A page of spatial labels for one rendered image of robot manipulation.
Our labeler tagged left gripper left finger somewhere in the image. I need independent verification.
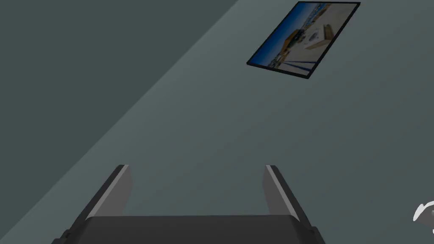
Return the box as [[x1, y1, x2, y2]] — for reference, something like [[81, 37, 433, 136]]
[[69, 164, 134, 232]]

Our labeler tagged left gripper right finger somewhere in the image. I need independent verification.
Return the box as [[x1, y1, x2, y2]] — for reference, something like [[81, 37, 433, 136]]
[[262, 164, 314, 231]]

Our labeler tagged white curved object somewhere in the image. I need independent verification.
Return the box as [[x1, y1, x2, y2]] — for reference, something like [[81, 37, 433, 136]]
[[412, 200, 434, 234]]

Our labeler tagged black framed beach picture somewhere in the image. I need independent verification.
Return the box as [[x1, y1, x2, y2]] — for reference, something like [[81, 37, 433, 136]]
[[246, 1, 362, 80]]

